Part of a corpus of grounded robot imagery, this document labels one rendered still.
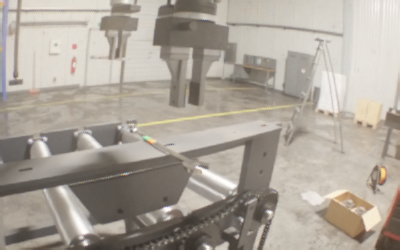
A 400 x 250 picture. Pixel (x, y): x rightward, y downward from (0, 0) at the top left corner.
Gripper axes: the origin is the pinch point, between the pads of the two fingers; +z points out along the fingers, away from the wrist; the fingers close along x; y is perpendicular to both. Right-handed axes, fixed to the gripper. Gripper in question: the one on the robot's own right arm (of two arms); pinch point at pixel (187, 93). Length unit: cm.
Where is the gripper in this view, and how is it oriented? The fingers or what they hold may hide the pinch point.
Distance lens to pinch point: 47.8
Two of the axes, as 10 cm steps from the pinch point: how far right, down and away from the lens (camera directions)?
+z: -0.8, 9.6, 2.6
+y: 6.6, 2.5, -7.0
